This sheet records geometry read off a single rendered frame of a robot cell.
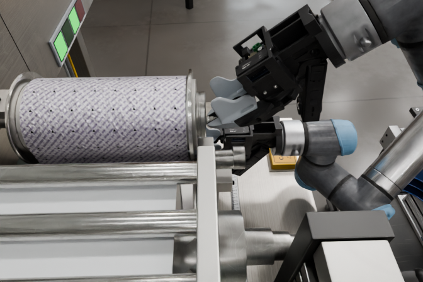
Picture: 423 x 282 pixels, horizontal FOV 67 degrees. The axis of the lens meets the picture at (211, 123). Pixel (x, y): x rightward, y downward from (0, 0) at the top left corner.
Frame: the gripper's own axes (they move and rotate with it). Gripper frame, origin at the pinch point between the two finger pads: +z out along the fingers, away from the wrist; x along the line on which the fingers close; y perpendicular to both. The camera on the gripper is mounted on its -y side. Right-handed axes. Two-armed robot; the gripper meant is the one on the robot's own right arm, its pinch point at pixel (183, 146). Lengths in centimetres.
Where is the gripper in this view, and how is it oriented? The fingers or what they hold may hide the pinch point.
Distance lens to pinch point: 68.2
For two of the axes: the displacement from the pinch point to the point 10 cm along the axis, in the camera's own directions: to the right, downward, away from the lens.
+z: -10.0, 0.2, -0.2
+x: 0.3, 7.4, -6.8
